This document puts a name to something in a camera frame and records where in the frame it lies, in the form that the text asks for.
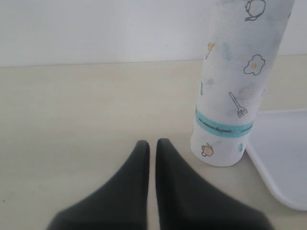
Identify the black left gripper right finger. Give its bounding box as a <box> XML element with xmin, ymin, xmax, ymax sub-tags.
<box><xmin>155</xmin><ymin>138</ymin><xmax>273</xmax><ymax>230</ymax></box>

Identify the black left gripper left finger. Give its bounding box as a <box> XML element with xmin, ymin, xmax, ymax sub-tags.
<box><xmin>47</xmin><ymin>140</ymin><xmax>150</xmax><ymax>230</ymax></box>

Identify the printed white paper towel roll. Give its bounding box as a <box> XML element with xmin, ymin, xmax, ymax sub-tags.
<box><xmin>190</xmin><ymin>0</ymin><xmax>294</xmax><ymax>167</ymax></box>

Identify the white rectangular plastic tray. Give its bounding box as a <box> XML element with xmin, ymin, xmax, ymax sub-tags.
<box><xmin>246</xmin><ymin>109</ymin><xmax>307</xmax><ymax>211</ymax></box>

